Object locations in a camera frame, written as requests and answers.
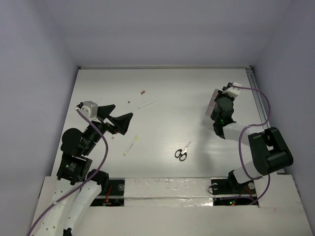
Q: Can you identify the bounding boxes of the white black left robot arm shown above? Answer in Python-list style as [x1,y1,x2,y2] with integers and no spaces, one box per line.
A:
[28,101,133,236]

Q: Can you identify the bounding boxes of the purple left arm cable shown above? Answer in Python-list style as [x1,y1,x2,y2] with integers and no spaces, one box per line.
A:
[26,108,109,236]

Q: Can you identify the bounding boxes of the pale yellow highlighter pen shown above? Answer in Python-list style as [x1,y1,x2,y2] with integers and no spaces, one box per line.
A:
[123,135,139,156]

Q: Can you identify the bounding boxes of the white divided desk organizer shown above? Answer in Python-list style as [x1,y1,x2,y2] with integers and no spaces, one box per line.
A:
[202,88,219,125]

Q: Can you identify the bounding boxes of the brown cap white marker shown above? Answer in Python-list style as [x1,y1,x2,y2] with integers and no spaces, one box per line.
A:
[128,90,145,103]

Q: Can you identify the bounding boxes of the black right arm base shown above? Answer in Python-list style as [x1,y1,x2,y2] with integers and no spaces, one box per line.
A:
[207,178,256,196]

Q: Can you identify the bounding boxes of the black handled scissors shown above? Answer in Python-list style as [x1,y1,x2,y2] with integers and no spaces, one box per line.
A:
[174,142,191,161]

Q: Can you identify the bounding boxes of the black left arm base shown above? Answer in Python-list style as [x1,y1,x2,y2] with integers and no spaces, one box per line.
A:
[90,178,125,207]

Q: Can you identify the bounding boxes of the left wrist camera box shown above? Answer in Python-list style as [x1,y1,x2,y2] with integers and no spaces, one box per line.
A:
[76,101,98,119]

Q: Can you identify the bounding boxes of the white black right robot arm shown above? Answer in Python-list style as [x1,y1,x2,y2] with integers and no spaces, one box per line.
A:
[208,83,293,195]

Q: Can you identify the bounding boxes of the all white marker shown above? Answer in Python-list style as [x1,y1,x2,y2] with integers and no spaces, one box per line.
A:
[138,99,158,109]

